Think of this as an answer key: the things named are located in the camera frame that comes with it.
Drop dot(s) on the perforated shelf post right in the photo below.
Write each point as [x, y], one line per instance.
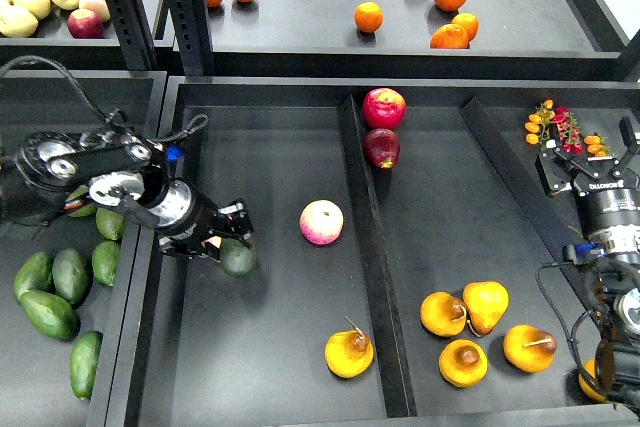
[191, 27]

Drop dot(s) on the perforated shelf post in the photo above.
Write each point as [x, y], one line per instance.
[133, 33]
[191, 27]

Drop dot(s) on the black left bin tray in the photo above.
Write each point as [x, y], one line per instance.
[35, 387]

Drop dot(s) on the red apple on shelf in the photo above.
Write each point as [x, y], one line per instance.
[85, 24]

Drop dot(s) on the green avocado middle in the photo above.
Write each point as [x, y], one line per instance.
[72, 276]

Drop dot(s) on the dark green avocado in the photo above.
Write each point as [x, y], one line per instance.
[236, 259]

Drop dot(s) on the yellow pear with stem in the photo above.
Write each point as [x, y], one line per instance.
[349, 353]

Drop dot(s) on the orange behind front right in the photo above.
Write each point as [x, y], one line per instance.
[469, 22]

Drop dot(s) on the black bin divider left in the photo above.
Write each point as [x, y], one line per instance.
[390, 349]

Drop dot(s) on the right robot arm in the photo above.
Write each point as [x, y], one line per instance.
[611, 285]

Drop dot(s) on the bright red apple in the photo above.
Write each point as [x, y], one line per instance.
[383, 108]

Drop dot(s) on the perforated shelf post left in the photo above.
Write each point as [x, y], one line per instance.
[133, 33]

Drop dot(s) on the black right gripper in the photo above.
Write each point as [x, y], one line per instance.
[607, 207]

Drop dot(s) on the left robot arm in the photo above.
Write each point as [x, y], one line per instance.
[124, 171]

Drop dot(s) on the green avocado top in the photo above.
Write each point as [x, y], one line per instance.
[79, 204]

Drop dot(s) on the green avocado bottom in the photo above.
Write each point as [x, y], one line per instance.
[84, 362]

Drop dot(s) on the green avocado upper right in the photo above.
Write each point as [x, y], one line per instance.
[110, 224]

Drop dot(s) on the orange cherry tomato bunch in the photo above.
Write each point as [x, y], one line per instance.
[540, 127]

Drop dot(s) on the green avocado lower left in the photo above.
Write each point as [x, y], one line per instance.
[50, 314]

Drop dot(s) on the dark red apple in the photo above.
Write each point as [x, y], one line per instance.
[382, 148]

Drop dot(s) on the black bin divider right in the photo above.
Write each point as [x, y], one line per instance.
[554, 219]

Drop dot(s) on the black upper left shelf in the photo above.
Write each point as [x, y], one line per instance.
[53, 40]

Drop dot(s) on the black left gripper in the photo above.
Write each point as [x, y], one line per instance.
[189, 223]

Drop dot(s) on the black bin divider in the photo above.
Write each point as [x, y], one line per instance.
[554, 219]
[390, 349]

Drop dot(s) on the pink apple centre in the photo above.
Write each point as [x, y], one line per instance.
[321, 222]

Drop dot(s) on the black shelf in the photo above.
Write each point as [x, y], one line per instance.
[517, 39]
[53, 40]

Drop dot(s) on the yellow pear with twig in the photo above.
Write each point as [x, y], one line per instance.
[529, 348]

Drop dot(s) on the yellow pear brown top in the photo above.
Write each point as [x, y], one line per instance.
[443, 314]

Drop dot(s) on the green avocado by wall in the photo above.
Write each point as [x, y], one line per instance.
[105, 259]

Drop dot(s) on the tall yellow pear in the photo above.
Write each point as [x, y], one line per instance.
[486, 303]

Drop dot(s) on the red cherry tomato bunch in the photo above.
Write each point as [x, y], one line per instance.
[568, 130]

